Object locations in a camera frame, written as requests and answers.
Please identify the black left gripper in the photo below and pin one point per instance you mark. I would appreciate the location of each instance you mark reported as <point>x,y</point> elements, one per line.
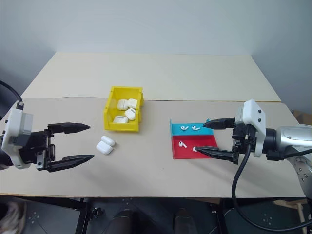
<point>36,148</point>

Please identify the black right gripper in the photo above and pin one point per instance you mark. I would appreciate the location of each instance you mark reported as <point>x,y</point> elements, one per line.
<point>243,136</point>

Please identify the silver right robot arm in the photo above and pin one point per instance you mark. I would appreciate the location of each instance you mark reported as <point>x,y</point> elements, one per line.
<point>290,139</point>

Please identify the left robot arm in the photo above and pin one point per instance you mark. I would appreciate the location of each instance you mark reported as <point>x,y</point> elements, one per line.
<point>3,158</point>

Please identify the yellow plastic bin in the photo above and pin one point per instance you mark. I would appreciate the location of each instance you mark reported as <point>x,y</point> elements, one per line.
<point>109,117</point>

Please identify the white earbud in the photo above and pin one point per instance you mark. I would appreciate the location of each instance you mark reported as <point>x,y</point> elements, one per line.
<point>195,149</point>
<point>184,128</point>
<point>195,127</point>
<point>181,144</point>

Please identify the red and blue plastic tray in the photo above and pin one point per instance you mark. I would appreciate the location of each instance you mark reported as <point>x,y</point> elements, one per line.
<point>192,152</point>

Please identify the whitish crumpled object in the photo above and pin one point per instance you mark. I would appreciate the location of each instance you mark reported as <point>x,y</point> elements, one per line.
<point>12,214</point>

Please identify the dark rounded shape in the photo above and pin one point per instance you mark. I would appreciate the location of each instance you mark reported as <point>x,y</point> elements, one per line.
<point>124,221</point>

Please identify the light wooden piece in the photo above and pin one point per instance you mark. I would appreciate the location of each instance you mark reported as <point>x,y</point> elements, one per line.
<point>298,207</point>

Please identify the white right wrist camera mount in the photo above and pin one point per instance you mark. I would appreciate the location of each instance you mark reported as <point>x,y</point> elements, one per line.
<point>252,114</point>

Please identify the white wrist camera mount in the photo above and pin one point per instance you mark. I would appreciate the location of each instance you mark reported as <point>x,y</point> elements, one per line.
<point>13,131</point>
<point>252,114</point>

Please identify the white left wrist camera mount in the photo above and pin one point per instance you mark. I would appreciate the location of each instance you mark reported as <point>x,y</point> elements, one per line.
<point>13,131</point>

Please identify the black table frame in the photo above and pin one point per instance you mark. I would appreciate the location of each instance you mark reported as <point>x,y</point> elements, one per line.
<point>80,214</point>

